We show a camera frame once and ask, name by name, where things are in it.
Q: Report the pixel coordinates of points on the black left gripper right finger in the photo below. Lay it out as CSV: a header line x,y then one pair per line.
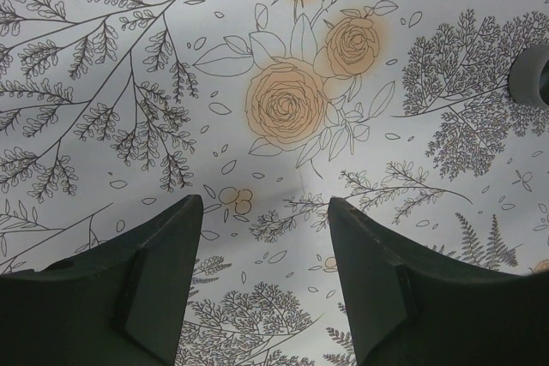
x,y
409,305

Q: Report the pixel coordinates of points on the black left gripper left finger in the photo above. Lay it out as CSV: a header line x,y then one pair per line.
x,y
120,303

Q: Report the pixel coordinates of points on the small dark round cap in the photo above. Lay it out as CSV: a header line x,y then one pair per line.
x,y
528,80

